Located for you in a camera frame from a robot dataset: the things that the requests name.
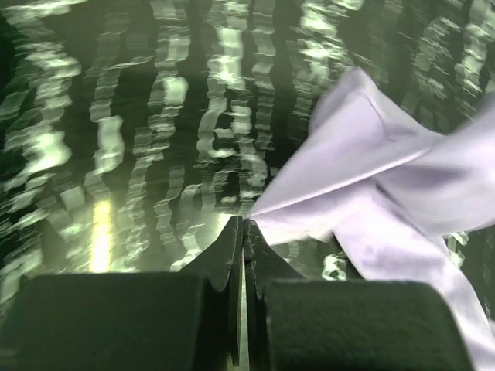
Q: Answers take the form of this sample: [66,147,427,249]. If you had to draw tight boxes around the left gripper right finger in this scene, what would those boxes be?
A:
[243,220,473,370]

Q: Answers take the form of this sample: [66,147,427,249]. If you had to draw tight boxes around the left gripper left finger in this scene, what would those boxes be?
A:
[7,216,244,371]

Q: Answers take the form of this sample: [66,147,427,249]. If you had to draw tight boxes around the purple t shirt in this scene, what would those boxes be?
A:
[249,67,494,370]

